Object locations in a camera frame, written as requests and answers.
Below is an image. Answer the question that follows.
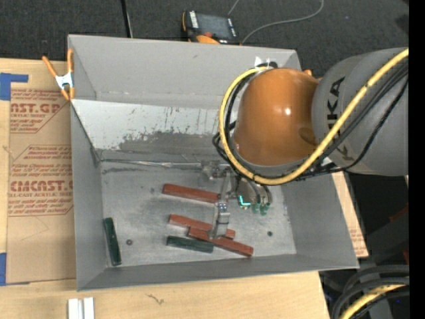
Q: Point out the grey metal bin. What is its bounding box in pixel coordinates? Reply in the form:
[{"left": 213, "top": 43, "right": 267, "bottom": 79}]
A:
[{"left": 67, "top": 34, "right": 361, "bottom": 292}]

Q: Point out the brown cardboard board red print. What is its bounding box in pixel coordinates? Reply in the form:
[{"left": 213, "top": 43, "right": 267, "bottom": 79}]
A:
[{"left": 0, "top": 57, "right": 369, "bottom": 285}]

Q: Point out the dark green flat block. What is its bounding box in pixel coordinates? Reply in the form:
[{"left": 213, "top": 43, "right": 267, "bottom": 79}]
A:
[
  {"left": 165, "top": 235, "right": 215, "bottom": 255},
  {"left": 102, "top": 217, "right": 123, "bottom": 267}
]

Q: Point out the red-brown flat block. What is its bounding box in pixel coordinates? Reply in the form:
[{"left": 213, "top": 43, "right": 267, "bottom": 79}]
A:
[
  {"left": 187, "top": 227, "right": 254, "bottom": 258},
  {"left": 161, "top": 183, "right": 222, "bottom": 205},
  {"left": 167, "top": 213, "right": 236, "bottom": 240}
]

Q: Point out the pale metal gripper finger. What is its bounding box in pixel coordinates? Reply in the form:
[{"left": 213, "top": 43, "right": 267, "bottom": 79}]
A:
[
  {"left": 198, "top": 163, "right": 230, "bottom": 188},
  {"left": 209, "top": 201, "right": 232, "bottom": 241}
]

